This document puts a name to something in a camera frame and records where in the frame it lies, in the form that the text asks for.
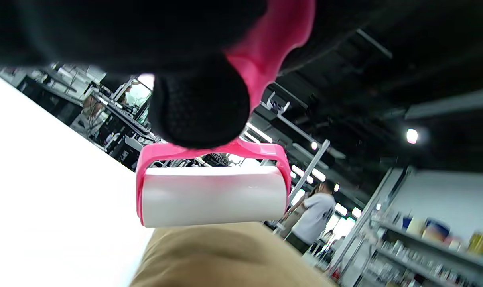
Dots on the white metal post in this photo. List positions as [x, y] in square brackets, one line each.
[311, 171]

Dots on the pink lint roller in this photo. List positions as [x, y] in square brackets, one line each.
[213, 197]

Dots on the brown pillow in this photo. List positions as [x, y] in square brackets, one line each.
[225, 259]

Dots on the metal storage shelf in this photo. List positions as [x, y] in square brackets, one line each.
[424, 255]

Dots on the background workstation with monitors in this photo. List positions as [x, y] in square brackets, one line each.
[113, 115]

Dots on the person's left hand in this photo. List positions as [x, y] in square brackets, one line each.
[201, 103]

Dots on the round ceiling light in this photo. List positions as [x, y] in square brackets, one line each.
[412, 136]

